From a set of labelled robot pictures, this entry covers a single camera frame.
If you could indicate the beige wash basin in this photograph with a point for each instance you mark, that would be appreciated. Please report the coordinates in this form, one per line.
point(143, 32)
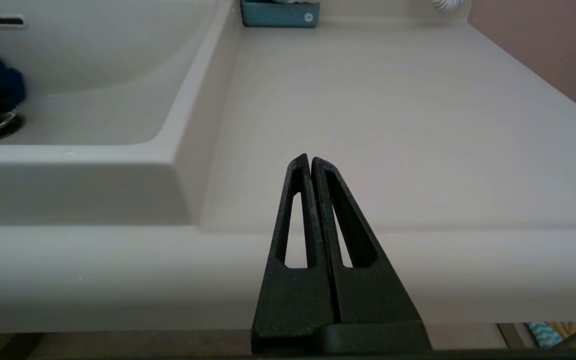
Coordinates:
point(93, 65)

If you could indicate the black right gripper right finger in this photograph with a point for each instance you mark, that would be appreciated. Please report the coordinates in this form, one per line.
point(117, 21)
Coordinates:
point(368, 300)

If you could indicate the blue small package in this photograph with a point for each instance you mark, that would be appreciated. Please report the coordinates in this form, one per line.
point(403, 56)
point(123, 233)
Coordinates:
point(278, 17)

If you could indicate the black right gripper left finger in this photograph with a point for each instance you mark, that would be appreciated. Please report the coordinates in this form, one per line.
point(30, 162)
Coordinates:
point(293, 300)

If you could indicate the teal striped cloth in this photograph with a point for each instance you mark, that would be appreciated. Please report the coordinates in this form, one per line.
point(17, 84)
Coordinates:
point(545, 335)

